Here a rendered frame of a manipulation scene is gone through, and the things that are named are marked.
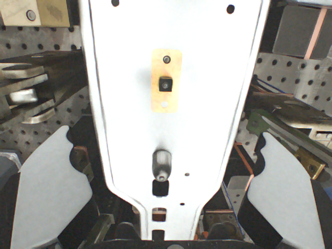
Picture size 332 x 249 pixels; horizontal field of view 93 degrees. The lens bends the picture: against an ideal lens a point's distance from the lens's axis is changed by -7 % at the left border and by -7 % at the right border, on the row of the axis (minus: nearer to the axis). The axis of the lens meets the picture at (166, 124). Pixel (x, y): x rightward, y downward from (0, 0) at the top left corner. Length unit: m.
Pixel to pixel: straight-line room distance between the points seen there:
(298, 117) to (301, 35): 0.11
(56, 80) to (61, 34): 0.36
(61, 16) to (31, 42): 0.43
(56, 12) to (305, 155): 0.29
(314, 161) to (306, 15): 0.19
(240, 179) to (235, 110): 0.16
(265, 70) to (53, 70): 0.55
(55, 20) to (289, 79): 0.63
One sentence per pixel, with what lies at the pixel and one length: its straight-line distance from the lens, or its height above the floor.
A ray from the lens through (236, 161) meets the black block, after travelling 0.40.
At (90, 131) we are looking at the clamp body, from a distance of 0.43.
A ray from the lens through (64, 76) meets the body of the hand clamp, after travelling 0.26.
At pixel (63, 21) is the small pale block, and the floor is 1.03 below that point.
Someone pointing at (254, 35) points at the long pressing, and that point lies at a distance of 0.25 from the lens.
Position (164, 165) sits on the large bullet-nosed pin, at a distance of 0.25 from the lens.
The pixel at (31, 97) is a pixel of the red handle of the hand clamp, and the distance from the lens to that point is 0.21.
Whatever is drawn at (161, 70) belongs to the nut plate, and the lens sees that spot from 0.22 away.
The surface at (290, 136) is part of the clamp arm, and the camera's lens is 0.25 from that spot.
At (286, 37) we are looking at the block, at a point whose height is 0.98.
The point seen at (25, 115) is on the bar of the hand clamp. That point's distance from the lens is 0.20.
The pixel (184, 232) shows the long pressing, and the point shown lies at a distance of 0.48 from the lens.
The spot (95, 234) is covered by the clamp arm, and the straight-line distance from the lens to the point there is 0.43.
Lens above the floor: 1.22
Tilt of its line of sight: 61 degrees down
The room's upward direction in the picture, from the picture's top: 178 degrees clockwise
